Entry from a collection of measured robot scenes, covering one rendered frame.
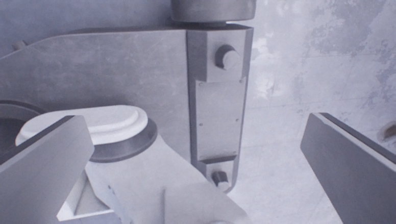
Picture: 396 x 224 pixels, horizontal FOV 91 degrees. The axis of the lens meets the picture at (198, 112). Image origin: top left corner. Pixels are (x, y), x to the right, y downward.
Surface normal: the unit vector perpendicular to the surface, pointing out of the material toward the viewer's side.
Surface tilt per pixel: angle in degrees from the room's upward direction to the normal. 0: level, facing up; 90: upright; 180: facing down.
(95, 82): 0
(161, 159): 90
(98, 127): 45
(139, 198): 90
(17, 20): 0
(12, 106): 0
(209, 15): 18
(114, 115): 90
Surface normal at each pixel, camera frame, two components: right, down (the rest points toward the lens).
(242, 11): 0.59, 0.40
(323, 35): 0.19, 0.47
